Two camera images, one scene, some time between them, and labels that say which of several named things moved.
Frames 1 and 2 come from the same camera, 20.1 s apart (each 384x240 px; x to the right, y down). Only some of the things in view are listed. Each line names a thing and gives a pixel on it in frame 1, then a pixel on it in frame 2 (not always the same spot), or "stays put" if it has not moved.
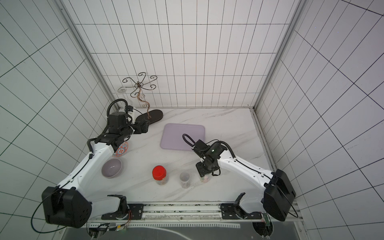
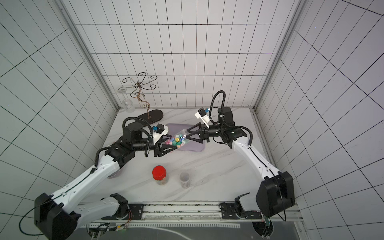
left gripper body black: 138,128 → 145,145
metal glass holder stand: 152,115 stays put
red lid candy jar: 159,173 stays put
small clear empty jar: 185,180 stays put
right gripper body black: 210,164 → 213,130
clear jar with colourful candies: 206,178 → 178,140
